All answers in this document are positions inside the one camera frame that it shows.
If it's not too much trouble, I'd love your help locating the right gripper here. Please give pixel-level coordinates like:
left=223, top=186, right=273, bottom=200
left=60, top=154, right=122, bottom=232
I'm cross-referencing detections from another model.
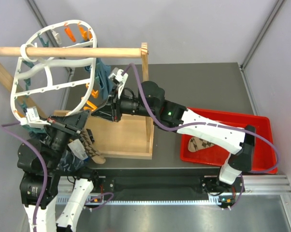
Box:
left=92, top=87, right=156, bottom=124

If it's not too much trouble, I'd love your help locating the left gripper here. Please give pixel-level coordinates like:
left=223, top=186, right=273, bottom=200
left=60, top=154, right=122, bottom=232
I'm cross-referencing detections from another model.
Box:
left=46, top=108, right=91, bottom=169

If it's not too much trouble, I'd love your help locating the orange clip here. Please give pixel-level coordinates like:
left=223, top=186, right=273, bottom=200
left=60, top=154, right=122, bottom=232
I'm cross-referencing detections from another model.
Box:
left=85, top=83, right=99, bottom=99
left=83, top=101, right=97, bottom=112

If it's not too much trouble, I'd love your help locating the brown argyle sock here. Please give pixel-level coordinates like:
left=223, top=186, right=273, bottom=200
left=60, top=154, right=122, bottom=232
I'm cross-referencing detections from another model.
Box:
left=81, top=129, right=106, bottom=164
left=188, top=137, right=215, bottom=152

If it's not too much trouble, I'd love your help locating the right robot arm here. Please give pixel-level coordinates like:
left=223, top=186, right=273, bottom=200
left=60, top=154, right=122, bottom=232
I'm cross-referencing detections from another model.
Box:
left=91, top=81, right=255, bottom=191

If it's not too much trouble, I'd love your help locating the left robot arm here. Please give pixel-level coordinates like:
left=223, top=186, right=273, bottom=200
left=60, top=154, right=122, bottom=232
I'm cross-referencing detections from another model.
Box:
left=17, top=111, right=100, bottom=232

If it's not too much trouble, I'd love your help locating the white plastic sock hanger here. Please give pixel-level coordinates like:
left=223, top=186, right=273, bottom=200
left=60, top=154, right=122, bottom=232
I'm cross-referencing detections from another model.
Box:
left=10, top=19, right=98, bottom=123

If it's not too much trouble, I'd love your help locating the teal clip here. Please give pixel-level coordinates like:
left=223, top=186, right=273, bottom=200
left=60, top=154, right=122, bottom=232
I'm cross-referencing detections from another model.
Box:
left=24, top=78, right=31, bottom=90
left=16, top=98, right=28, bottom=113

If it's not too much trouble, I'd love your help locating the wooden rack base tray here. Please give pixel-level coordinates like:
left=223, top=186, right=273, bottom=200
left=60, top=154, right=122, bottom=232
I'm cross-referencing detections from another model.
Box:
left=51, top=110, right=155, bottom=160

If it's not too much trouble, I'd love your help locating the teal blue sock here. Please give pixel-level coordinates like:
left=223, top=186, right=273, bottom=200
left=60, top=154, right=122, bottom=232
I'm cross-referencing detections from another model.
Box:
left=95, top=58, right=112, bottom=100

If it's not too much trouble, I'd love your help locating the red plastic tray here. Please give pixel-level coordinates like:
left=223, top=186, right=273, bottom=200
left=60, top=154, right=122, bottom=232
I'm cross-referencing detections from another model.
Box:
left=180, top=108, right=277, bottom=171

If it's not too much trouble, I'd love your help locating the wooden rod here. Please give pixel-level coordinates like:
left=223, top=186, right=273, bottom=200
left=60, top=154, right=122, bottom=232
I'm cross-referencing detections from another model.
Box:
left=0, top=46, right=142, bottom=59

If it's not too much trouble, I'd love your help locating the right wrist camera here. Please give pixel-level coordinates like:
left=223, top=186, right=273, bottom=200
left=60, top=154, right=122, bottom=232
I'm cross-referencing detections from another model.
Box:
left=108, top=68, right=128, bottom=99

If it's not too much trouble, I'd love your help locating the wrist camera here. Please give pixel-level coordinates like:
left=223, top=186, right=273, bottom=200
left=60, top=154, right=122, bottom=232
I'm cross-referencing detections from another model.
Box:
left=108, top=68, right=128, bottom=99
left=19, top=107, right=51, bottom=129

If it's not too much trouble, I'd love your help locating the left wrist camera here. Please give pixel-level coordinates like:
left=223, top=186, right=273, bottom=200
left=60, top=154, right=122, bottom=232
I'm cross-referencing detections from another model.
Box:
left=19, top=107, right=51, bottom=129

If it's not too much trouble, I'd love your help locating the wooden rack upright post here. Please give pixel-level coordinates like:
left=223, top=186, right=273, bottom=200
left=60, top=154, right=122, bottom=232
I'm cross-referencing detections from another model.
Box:
left=141, top=43, right=152, bottom=142

